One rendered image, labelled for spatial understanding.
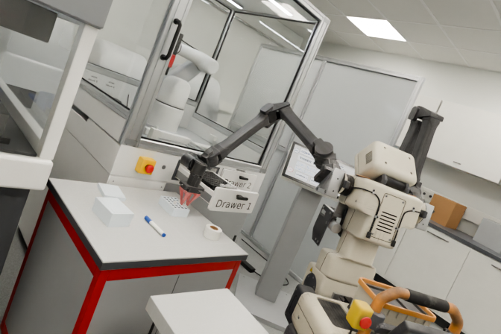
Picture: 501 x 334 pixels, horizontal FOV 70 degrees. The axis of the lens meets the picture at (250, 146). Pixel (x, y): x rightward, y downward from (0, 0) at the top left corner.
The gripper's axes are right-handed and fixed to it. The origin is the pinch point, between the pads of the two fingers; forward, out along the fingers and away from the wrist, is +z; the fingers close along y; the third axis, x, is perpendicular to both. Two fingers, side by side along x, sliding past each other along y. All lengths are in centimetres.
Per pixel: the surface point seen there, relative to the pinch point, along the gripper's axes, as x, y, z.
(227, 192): 6.4, -15.8, -10.4
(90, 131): -60, 26, -7
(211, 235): 22.1, -1.3, 3.1
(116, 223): 14.7, 36.3, 3.8
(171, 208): 2.0, 7.0, 2.2
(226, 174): -26, -42, -9
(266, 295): -18, -120, 73
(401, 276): 3, -316, 55
